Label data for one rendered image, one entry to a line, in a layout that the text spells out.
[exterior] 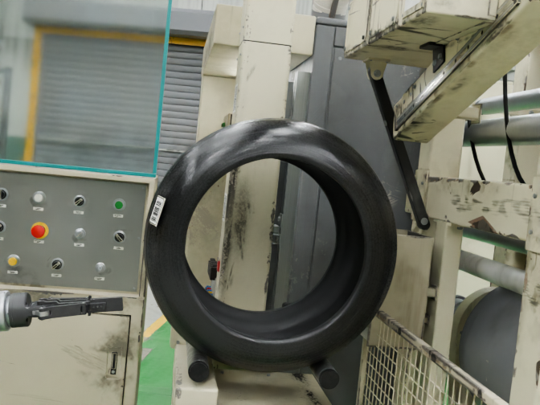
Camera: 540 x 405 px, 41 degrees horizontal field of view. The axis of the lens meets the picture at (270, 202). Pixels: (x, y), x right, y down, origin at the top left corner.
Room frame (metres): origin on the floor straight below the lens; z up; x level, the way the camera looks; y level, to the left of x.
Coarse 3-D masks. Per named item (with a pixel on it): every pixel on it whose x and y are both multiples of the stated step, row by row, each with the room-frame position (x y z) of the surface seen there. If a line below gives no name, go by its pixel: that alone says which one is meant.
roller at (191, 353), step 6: (186, 342) 1.67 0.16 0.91; (186, 348) 1.63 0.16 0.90; (192, 348) 1.58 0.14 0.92; (186, 354) 1.59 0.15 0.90; (192, 354) 1.53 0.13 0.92; (198, 354) 1.52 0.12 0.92; (204, 354) 1.54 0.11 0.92; (192, 360) 1.49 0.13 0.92; (198, 360) 1.48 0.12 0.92; (204, 360) 1.49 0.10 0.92; (192, 366) 1.47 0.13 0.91; (198, 366) 1.47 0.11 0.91; (204, 366) 1.47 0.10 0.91; (192, 372) 1.47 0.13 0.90; (198, 372) 1.47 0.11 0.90; (204, 372) 1.47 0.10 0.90; (192, 378) 1.47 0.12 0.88; (198, 378) 1.47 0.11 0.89; (204, 378) 1.47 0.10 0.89
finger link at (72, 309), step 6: (48, 306) 1.50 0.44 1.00; (54, 306) 1.49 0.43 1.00; (60, 306) 1.50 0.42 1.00; (66, 306) 1.50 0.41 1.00; (72, 306) 1.50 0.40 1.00; (78, 306) 1.51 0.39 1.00; (54, 312) 1.49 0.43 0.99; (60, 312) 1.50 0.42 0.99; (66, 312) 1.50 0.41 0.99; (72, 312) 1.50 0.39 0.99; (78, 312) 1.51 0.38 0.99; (42, 318) 1.48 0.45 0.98; (48, 318) 1.49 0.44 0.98
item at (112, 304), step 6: (90, 300) 1.54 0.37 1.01; (96, 300) 1.55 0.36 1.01; (102, 300) 1.55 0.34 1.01; (108, 300) 1.55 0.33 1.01; (114, 300) 1.55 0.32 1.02; (120, 300) 1.55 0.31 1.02; (108, 306) 1.55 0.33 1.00; (114, 306) 1.55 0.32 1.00; (120, 306) 1.55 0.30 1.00; (96, 312) 1.55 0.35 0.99
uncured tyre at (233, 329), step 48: (240, 144) 1.48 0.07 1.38; (288, 144) 1.49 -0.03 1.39; (336, 144) 1.53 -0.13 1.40; (192, 192) 1.46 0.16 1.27; (336, 192) 1.78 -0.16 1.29; (384, 192) 1.56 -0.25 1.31; (144, 240) 1.51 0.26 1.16; (336, 240) 1.80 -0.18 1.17; (384, 240) 1.53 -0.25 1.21; (192, 288) 1.46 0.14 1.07; (336, 288) 1.78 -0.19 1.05; (384, 288) 1.55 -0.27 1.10; (192, 336) 1.49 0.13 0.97; (240, 336) 1.48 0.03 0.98; (288, 336) 1.74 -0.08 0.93; (336, 336) 1.51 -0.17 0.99
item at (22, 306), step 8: (16, 296) 1.51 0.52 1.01; (24, 296) 1.51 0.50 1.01; (8, 304) 1.50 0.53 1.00; (16, 304) 1.50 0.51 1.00; (24, 304) 1.50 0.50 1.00; (32, 304) 1.53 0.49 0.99; (8, 312) 1.49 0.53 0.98; (16, 312) 1.49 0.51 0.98; (24, 312) 1.50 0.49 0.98; (16, 320) 1.50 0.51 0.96; (24, 320) 1.50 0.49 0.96
